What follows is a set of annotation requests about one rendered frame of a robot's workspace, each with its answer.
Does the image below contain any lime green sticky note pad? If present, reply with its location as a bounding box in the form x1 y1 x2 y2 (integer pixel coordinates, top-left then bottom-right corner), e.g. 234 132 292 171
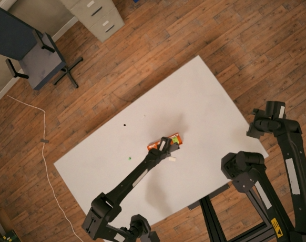
172 137 179 143

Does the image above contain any orange three-compartment bin rack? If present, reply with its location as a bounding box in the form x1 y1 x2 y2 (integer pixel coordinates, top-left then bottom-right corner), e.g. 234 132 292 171
147 133 182 151

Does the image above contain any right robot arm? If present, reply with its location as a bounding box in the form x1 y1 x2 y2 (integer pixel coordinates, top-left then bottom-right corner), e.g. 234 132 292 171
223 101 306 242

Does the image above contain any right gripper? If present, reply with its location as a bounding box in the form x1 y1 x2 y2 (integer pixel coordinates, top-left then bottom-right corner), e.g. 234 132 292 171
246 108 267 139

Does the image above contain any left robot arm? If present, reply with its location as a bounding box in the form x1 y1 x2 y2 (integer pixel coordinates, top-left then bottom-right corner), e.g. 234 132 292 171
81 137 180 242

